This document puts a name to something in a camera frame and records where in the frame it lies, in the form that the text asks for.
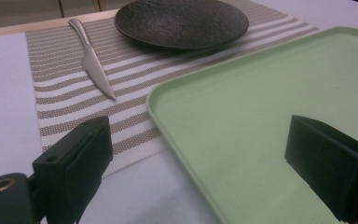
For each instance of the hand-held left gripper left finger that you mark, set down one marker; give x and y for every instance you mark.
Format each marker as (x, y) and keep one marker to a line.
(74, 161)

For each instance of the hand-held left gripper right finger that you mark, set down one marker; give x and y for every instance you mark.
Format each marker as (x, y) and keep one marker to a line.
(329, 168)

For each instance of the striped woven placemat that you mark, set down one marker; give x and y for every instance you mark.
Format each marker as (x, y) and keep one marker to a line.
(74, 105)

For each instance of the light green plastic tray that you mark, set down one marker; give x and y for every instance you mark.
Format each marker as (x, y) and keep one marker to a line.
(245, 124)

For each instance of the silver table knife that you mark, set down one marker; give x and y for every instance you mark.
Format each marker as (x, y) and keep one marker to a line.
(93, 65)

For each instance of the black textured plate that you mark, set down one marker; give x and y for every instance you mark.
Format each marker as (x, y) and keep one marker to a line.
(181, 23)

